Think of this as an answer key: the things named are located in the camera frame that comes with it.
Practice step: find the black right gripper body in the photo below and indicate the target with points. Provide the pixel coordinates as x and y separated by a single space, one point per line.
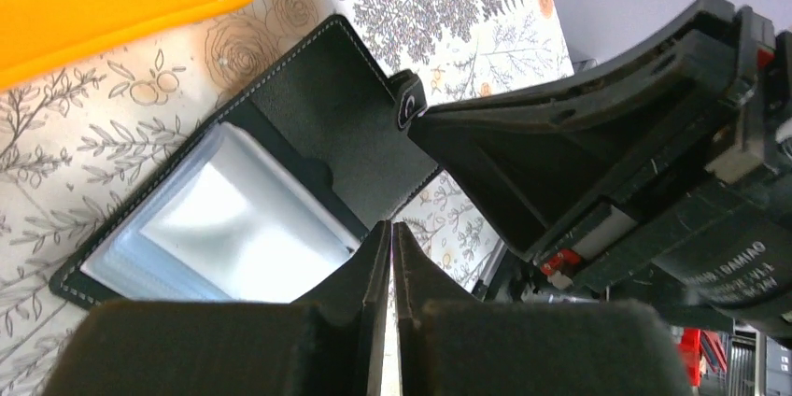
697 223

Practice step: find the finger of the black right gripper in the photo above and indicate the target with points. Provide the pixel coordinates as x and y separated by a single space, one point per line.
536 161

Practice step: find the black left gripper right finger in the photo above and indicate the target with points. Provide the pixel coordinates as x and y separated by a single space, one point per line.
453 344

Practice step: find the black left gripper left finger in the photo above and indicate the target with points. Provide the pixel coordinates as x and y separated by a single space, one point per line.
328 342

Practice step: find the black leather card holder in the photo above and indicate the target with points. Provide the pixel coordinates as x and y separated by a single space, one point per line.
273 192

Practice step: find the floral patterned table mat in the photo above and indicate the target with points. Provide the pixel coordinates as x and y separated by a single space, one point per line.
76 141

